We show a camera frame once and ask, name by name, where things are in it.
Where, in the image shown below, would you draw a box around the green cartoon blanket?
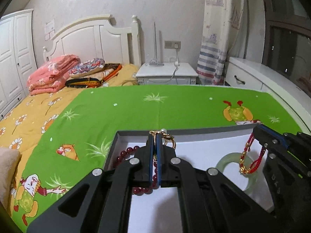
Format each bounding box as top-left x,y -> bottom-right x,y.
1,85 -> 300,231

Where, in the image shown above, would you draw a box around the wall socket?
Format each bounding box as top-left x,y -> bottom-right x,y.
164,41 -> 181,50

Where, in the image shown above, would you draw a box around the white nightstand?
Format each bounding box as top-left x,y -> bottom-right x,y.
135,63 -> 198,85

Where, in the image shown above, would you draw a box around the white window cabinet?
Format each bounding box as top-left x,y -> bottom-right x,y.
225,57 -> 310,134

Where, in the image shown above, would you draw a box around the patterned pillow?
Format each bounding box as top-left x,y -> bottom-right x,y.
69,58 -> 105,78

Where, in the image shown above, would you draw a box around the gold ring bangles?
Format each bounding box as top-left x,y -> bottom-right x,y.
149,129 -> 176,149

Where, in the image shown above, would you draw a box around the yellow floral bedsheet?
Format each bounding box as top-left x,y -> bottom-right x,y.
0,63 -> 140,207

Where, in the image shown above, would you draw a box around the desk lamp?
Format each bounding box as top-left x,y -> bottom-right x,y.
149,22 -> 163,67

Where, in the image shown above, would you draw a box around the white headboard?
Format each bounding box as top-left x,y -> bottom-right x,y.
43,14 -> 142,67

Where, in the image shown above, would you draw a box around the red string gold bracelet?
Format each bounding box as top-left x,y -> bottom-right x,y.
239,133 -> 266,175

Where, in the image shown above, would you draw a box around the black orange folded cloth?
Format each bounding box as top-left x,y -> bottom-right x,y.
65,63 -> 122,88

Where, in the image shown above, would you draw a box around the pink folded quilt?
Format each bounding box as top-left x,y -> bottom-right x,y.
26,55 -> 81,96

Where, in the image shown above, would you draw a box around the dark red bead bracelet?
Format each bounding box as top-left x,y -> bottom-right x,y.
113,145 -> 160,195

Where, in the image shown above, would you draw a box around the white wardrobe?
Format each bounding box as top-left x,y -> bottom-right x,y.
0,9 -> 38,119

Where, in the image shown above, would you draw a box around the green jade bangle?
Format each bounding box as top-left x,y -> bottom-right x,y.
216,153 -> 258,195

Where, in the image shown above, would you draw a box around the sailboat curtain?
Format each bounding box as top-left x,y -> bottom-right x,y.
197,0 -> 246,85

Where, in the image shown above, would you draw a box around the beige plush cushion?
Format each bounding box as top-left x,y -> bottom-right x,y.
0,147 -> 21,210

